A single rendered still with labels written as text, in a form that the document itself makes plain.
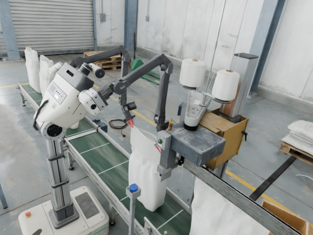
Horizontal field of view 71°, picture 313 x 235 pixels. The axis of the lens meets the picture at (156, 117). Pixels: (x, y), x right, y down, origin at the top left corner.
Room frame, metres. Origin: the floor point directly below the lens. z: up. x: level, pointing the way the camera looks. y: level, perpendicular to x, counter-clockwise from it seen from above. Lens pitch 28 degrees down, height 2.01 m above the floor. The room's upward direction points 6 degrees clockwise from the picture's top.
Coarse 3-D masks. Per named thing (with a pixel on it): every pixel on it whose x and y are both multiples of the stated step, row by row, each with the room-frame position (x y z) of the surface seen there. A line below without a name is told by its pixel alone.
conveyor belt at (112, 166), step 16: (80, 144) 2.18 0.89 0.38; (96, 144) 2.21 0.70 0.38; (96, 160) 1.91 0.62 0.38; (112, 160) 1.94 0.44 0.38; (128, 160) 1.97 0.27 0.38; (112, 176) 1.69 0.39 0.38; (128, 176) 1.72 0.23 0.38; (128, 208) 1.32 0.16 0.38; (144, 208) 1.34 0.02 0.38; (160, 208) 1.36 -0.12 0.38; (176, 208) 1.38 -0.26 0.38; (160, 224) 1.20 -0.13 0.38; (176, 224) 1.22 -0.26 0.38
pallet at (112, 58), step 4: (84, 52) 6.75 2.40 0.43; (88, 52) 6.80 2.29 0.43; (92, 52) 6.86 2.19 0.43; (96, 52) 6.94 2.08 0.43; (100, 52) 7.02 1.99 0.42; (84, 56) 6.77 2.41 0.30; (112, 56) 6.60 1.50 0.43; (116, 56) 6.66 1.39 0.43; (120, 56) 6.73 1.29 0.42; (112, 60) 6.55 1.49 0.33; (116, 60) 6.68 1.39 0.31; (120, 60) 6.74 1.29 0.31
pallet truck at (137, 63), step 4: (136, 60) 6.70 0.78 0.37; (140, 60) 6.75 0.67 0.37; (132, 64) 6.65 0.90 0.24; (136, 64) 6.62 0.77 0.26; (140, 64) 6.71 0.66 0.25; (132, 68) 6.53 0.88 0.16; (136, 68) 6.59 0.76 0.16; (148, 72) 6.56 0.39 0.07; (152, 72) 6.55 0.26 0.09; (144, 76) 6.09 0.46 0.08; (148, 76) 6.09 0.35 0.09; (156, 76) 6.28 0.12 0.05; (152, 80) 5.84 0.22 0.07; (156, 80) 5.88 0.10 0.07
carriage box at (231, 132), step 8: (208, 112) 1.43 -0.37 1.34; (216, 112) 1.51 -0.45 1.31; (208, 120) 1.31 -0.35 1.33; (216, 120) 1.32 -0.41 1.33; (224, 120) 1.34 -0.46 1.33; (240, 120) 1.43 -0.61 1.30; (248, 120) 1.39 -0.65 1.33; (224, 128) 1.23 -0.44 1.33; (232, 128) 1.25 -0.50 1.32; (240, 128) 1.34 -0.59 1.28; (224, 136) 1.19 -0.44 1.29; (232, 136) 1.28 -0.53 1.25; (240, 136) 1.37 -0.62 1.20; (232, 144) 1.31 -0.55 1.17; (240, 144) 1.39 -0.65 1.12; (224, 152) 1.24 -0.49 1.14; (232, 152) 1.34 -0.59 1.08; (216, 160) 1.17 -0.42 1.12; (224, 160) 1.27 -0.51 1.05
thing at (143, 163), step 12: (132, 132) 1.63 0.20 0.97; (144, 132) 1.56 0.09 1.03; (132, 144) 1.63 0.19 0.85; (144, 144) 1.47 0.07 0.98; (132, 156) 1.53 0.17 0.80; (144, 156) 1.46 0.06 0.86; (156, 156) 1.39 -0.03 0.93; (132, 168) 1.49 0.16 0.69; (144, 168) 1.38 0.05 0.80; (156, 168) 1.36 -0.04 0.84; (132, 180) 1.48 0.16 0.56; (144, 180) 1.36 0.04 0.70; (156, 180) 1.31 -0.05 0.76; (144, 192) 1.34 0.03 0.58; (156, 192) 1.30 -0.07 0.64; (144, 204) 1.35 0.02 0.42; (156, 204) 1.30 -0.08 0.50
